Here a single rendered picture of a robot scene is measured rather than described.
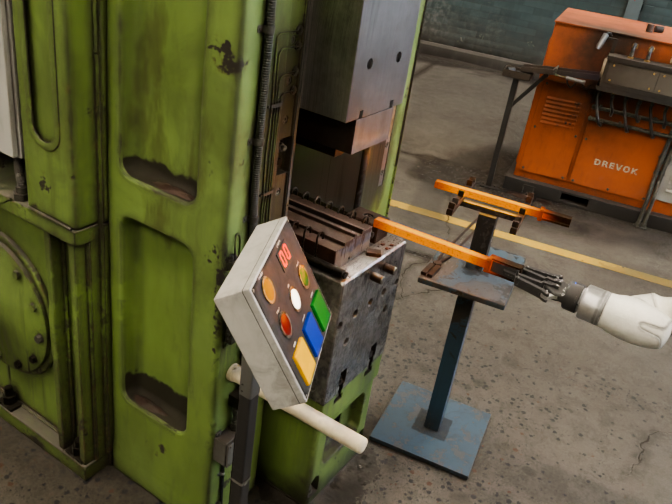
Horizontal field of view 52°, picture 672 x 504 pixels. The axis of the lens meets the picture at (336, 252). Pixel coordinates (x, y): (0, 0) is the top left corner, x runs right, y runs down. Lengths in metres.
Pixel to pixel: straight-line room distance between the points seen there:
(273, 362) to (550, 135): 4.19
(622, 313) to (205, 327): 1.06
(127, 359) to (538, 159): 3.83
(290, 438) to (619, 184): 3.67
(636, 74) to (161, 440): 3.88
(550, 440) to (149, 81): 2.11
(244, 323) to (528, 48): 8.26
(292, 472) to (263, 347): 1.13
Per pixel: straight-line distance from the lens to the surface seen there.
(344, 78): 1.73
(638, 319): 1.77
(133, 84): 1.90
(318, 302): 1.61
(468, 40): 9.50
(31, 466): 2.68
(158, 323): 2.15
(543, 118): 5.32
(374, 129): 1.89
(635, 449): 3.22
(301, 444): 2.35
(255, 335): 1.36
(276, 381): 1.41
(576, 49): 5.23
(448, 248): 1.88
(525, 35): 9.36
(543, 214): 2.36
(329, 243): 1.98
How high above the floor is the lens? 1.89
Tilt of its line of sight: 28 degrees down
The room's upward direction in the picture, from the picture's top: 9 degrees clockwise
